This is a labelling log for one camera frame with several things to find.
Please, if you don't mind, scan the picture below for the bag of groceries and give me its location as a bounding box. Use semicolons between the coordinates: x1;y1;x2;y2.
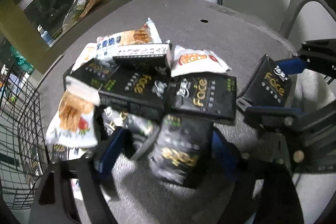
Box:
62;0;102;32

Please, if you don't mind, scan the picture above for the black Face tissue pack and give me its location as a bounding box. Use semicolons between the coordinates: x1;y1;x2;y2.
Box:
237;55;292;110

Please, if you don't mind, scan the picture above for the blue small bottle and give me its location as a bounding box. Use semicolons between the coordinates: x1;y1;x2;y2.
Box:
37;25;54;46

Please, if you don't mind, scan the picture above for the wholewheat cracker snack packet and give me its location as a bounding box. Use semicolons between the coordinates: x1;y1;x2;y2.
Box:
94;18;162;60

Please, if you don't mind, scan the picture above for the white orange snack packet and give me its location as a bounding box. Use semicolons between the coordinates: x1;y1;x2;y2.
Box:
171;46;231;77

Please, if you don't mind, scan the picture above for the black wire basket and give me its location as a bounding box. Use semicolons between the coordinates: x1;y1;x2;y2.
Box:
1;64;50;210

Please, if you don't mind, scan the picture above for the black Face pack front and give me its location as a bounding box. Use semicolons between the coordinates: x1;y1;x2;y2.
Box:
149;114;213;189

